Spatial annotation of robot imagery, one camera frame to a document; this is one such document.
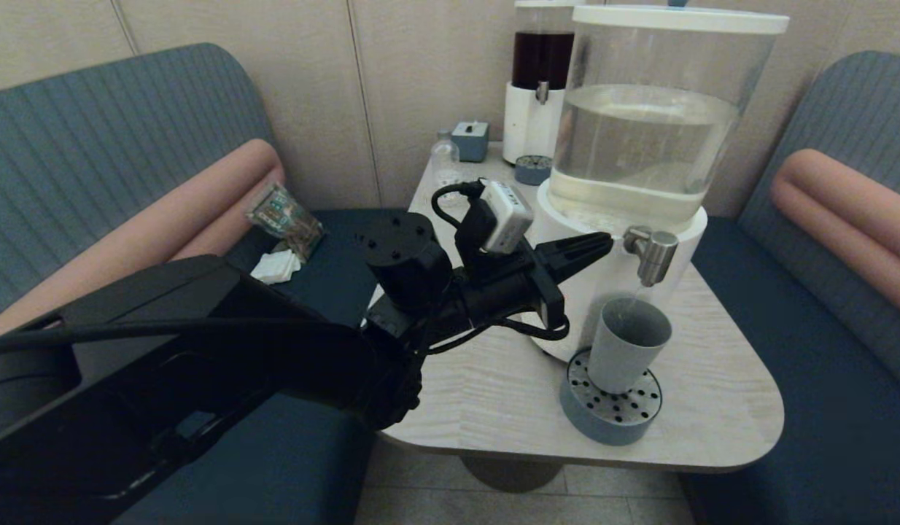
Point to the white napkin stack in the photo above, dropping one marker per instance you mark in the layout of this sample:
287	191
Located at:
275	268

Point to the clear plastic bottle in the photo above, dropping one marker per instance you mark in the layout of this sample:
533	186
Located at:
444	157

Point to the grey perforated drip tray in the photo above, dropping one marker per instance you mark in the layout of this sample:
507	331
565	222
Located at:
610	423

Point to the large clear water dispenser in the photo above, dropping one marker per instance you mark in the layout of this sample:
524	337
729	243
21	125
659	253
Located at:
639	131

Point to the blue ribbed sofa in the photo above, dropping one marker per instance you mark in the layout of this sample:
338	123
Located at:
844	408
92	95

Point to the grey plastic cup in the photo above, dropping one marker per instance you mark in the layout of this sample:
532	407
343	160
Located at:
626	343

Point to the green snack packet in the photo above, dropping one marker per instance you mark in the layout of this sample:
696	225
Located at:
286	219

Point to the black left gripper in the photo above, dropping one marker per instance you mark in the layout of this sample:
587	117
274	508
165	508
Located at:
501	288

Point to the small metal dispenser tap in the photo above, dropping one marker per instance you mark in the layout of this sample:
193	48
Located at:
542	92

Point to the pink bolster cushion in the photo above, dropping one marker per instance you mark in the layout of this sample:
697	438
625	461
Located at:
844	211
165	219

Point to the small grey drip tray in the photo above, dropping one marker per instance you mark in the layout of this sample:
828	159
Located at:
534	171

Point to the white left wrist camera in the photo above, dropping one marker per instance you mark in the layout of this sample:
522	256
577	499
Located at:
510	215

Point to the small dark liquid dispenser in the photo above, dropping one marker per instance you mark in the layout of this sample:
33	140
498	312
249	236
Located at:
541	58

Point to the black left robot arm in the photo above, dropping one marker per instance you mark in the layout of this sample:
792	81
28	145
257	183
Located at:
202	379

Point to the small blue tissue box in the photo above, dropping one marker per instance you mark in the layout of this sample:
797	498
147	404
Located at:
470	142

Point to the large metal dispenser tap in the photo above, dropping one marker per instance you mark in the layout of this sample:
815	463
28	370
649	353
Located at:
656	255

